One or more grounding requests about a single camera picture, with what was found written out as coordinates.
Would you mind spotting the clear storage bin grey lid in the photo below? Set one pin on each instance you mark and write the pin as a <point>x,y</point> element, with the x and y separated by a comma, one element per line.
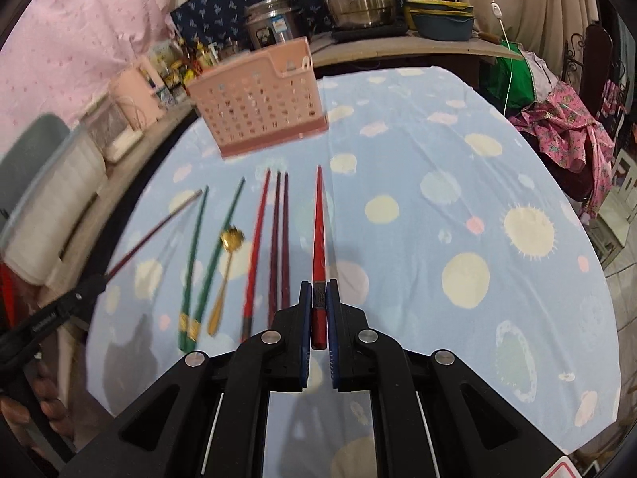
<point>50,199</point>

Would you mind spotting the steel rice cooker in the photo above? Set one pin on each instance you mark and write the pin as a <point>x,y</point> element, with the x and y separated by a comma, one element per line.
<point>271,25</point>

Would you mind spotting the white countertop appliance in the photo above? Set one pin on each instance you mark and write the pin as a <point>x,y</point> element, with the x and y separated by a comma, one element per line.
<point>112,129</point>

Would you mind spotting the thin dark red chopstick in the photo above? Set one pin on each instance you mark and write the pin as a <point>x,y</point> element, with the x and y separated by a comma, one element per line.
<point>149,236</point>

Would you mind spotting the green cloth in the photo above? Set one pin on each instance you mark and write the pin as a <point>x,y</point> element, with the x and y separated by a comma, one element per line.
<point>512,79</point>

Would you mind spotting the row of condiment bottles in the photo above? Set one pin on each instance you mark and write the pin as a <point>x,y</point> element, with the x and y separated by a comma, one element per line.
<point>189,67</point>

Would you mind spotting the person's left hand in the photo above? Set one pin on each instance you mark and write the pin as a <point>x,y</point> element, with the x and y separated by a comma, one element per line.
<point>59,411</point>

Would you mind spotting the pink water dispenser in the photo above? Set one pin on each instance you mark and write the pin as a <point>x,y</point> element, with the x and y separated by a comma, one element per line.
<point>134,94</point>

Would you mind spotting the pink patterned curtain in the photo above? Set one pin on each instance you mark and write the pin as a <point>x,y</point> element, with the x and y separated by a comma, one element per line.
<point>74,35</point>

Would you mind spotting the black induction cooker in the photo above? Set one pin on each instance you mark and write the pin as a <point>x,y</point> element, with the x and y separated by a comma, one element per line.
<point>368,34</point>

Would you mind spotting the navy printed cloth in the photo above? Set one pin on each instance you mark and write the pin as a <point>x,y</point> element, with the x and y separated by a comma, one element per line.
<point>224,5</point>

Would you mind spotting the gold flower-shaped spoon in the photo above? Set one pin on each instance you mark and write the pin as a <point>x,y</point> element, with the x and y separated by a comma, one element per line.
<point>219,303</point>

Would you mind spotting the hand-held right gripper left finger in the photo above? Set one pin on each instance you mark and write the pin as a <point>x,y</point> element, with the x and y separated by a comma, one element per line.
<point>304,338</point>

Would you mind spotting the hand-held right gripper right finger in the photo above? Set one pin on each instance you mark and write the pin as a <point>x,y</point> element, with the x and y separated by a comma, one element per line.
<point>333,348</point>

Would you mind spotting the pink plastic utensil basket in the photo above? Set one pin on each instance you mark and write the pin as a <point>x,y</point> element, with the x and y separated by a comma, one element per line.
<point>249,104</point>

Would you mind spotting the pink floral garment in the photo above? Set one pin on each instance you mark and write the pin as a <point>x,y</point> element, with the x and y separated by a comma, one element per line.
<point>567,114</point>

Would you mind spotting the beige curtain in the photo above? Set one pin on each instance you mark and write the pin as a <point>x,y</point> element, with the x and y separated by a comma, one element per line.
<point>537,0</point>

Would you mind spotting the blue casserole dish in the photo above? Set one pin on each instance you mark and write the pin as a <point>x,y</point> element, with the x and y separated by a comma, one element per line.
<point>443,27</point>

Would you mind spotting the maroon chopstick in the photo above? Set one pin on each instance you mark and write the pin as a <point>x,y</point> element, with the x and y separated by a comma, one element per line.
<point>274,249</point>
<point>285,249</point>

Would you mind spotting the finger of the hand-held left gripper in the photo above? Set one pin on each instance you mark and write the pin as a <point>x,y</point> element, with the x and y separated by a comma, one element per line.
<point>84,296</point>

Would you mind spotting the red plastic object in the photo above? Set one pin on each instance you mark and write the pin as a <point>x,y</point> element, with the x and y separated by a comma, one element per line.
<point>6,294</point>

